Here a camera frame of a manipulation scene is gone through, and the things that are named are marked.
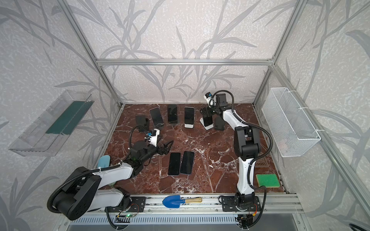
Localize black folding stand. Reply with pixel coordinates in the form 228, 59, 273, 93
135, 115, 149, 132
214, 116, 225, 131

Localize purple-edged phone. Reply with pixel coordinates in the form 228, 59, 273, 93
168, 153, 181, 176

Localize blue-edged phone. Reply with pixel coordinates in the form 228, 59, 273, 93
180, 151, 195, 175

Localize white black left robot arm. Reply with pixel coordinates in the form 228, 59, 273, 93
47, 141, 173, 220

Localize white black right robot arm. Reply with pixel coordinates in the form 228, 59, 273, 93
201, 100, 261, 196

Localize white stand right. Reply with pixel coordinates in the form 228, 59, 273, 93
200, 116, 215, 131

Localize pink-edged phone back left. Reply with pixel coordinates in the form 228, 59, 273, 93
149, 107, 164, 128

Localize brown slotted tray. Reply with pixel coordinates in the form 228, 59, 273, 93
255, 157, 269, 168

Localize green sponge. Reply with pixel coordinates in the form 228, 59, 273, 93
256, 174, 280, 188

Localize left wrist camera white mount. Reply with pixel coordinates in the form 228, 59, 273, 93
146, 129, 160, 147

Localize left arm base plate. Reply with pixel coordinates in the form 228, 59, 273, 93
106, 196, 146, 213

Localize blue trowel wooden handle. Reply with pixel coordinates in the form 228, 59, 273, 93
162, 195, 202, 208

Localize white wire mesh basket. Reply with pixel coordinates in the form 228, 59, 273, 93
262, 87, 321, 157

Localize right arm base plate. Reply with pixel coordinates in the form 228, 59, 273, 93
218, 193, 261, 213

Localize clear plastic wall tray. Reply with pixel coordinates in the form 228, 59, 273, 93
9, 90, 94, 157

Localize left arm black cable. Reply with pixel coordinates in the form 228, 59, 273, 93
47, 125, 154, 214

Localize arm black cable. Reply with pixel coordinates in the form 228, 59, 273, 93
212, 90, 274, 229
47, 125, 154, 214

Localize aluminium front rail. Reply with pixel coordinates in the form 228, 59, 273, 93
57, 194, 304, 216

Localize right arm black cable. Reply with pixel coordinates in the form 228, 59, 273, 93
212, 90, 274, 229

